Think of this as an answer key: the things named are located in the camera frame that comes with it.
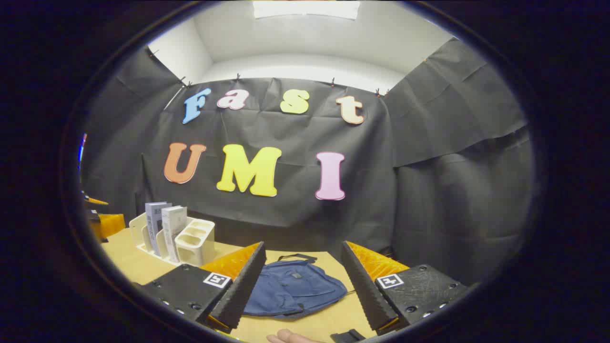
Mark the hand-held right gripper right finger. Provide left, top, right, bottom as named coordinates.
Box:
left=340, top=241, right=472, bottom=335

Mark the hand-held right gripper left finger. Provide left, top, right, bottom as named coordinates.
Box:
left=136, top=242, right=267, bottom=334

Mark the pale lavender book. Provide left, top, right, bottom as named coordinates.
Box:
left=145, top=202, right=173, bottom=256

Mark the blue schoolbag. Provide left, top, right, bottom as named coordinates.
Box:
left=243, top=253, right=348, bottom=319

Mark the grey patterned book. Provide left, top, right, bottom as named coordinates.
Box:
left=161, top=205, right=188, bottom=263

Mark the cream plastic bookshelf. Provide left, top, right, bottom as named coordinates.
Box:
left=129, top=212, right=216, bottom=267

